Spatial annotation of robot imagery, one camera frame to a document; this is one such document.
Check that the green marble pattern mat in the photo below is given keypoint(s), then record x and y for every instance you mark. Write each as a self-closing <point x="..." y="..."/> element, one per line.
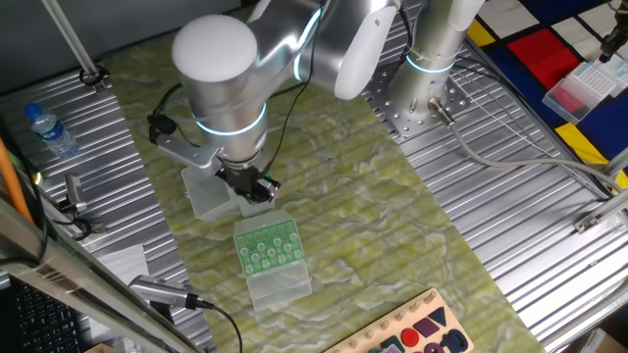
<point x="343" y="196"/>

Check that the grey aluminium frame rail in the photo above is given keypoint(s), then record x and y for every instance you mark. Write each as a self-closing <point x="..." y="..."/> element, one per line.
<point x="49" y="260"/>

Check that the red circle puzzle piece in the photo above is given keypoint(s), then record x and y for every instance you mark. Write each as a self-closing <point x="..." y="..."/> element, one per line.
<point x="410" y="337"/>

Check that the teal puzzle piece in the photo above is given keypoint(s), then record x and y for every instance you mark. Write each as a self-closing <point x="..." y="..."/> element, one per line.
<point x="391" y="343"/>

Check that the wooden shape puzzle board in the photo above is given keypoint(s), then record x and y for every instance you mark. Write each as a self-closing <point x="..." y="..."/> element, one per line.
<point x="404" y="323"/>

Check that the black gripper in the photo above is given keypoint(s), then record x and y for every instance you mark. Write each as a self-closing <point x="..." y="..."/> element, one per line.
<point x="243" y="179"/>

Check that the slim aluminium pole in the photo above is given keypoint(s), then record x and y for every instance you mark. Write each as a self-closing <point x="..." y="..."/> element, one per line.
<point x="70" y="39"/>

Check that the aluminium extrusion bar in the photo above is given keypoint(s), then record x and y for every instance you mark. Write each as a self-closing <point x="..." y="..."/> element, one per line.
<point x="619" y="164"/>
<point x="608" y="208"/>

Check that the green rack pipette tip box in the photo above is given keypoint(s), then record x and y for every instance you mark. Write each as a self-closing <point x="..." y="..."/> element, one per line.
<point x="279" y="289"/>
<point x="206" y="196"/>

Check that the orange tube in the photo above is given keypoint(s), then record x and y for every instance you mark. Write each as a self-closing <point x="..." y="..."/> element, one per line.
<point x="12" y="181"/>

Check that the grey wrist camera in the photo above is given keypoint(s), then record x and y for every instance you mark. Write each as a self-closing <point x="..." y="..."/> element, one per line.
<point x="189" y="154"/>

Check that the purple square puzzle piece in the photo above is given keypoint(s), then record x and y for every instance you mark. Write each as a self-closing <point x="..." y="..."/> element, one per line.
<point x="426" y="327"/>

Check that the small white rack tip box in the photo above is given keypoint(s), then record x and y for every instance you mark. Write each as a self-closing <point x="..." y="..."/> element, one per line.
<point x="593" y="81"/>
<point x="619" y="71"/>

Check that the navy rounded puzzle piece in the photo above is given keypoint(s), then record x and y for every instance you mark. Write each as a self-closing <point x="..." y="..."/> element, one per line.
<point x="443" y="340"/>

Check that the dark robot end tool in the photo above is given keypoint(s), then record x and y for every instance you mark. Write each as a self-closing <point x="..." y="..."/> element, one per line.
<point x="613" y="41"/>

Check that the navy triangle puzzle piece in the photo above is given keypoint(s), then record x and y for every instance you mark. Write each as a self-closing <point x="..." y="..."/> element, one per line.
<point x="439" y="315"/>

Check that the lilac puzzle piece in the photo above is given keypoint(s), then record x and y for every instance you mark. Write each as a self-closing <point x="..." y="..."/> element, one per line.
<point x="392" y="350"/>

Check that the clear water bottle blue cap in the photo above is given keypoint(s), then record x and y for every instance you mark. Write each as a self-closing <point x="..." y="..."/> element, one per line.
<point x="51" y="132"/>

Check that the black tool at right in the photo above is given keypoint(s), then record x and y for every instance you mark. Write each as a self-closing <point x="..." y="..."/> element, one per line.
<point x="74" y="191"/>

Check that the black keyboard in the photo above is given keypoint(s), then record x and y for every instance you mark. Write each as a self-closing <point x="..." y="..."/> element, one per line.
<point x="39" y="323"/>

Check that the silver depth camera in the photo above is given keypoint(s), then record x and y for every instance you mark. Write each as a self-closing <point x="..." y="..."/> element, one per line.
<point x="157" y="290"/>

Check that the red blue yellow cloth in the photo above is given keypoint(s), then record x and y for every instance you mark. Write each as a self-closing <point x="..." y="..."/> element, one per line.
<point x="539" y="54"/>

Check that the brown cardboard box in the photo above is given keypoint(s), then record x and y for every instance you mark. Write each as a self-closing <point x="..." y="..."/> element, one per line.
<point x="608" y="343"/>

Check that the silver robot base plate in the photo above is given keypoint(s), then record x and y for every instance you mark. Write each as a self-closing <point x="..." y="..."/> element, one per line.
<point x="392" y="125"/>

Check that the purple rounded puzzle piece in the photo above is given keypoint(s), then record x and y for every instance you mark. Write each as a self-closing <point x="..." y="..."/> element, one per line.
<point x="434" y="349"/>

